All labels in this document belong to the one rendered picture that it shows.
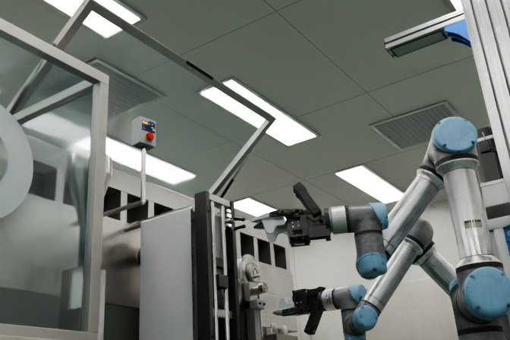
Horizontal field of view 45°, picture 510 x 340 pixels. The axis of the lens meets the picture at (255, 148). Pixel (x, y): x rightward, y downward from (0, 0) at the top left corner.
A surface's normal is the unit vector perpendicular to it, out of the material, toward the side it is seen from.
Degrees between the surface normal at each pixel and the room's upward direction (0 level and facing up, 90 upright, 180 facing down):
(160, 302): 90
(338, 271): 90
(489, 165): 90
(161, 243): 90
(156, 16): 180
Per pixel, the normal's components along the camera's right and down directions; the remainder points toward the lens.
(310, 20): 0.06, 0.91
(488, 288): -0.13, -0.27
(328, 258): -0.56, -0.31
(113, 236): 0.83, -0.28
